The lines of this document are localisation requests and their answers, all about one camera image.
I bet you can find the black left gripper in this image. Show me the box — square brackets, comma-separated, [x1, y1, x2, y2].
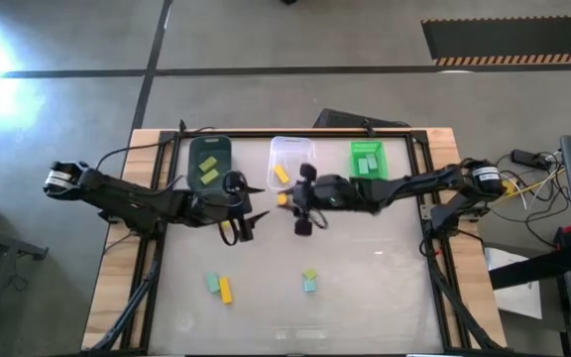
[189, 173, 271, 243]

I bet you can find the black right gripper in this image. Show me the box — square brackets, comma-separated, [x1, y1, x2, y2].
[277, 164, 357, 237]

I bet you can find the clear plastic bin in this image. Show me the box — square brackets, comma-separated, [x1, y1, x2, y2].
[267, 136, 316, 192]

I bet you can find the dark green plastic bin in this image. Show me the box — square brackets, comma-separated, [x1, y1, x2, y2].
[186, 134, 234, 192]

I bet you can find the green plastic mesh basket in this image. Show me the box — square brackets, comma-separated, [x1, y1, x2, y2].
[349, 140, 390, 180]

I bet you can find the black power adapter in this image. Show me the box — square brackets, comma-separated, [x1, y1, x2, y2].
[511, 148, 544, 169]

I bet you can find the white paper sheet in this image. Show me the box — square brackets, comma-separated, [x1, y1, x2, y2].
[483, 246, 544, 321]

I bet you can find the black hazard striped floor mat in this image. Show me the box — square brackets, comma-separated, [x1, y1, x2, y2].
[420, 14, 571, 67]

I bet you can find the black aluminium table frame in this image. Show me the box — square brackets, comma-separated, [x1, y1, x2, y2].
[79, 126, 508, 356]

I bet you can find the yellow cable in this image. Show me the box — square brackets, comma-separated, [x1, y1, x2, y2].
[491, 168, 568, 207]

